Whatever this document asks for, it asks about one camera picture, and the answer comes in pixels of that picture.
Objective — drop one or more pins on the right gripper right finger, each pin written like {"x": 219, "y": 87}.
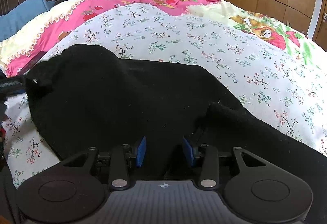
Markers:
{"x": 193, "y": 151}

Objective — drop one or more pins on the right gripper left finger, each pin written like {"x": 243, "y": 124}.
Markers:
{"x": 135, "y": 152}

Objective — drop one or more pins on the black pants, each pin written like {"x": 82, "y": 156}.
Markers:
{"x": 87, "y": 96}

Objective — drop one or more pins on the white floral bed sheet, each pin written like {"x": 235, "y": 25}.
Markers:
{"x": 272, "y": 85}

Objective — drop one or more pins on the pink cartoon blanket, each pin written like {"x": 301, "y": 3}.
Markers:
{"x": 47, "y": 29}

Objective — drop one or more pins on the brown wooden door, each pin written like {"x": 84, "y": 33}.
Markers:
{"x": 320, "y": 35}

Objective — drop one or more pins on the blue pillow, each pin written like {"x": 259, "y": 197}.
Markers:
{"x": 14, "y": 20}

